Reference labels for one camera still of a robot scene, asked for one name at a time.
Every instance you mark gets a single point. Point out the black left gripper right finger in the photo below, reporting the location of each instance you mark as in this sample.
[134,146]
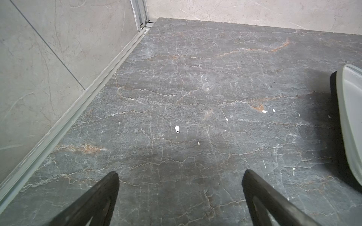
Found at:
[262,199]

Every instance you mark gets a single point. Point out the black zippered umbrella sleeve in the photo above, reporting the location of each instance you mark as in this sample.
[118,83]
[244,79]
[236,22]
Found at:
[346,112]

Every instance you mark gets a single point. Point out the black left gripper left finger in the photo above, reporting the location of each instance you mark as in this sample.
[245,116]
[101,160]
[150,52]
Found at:
[93,208]

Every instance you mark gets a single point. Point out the aluminium cage frame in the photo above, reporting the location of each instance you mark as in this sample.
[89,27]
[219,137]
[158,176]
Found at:
[55,57]

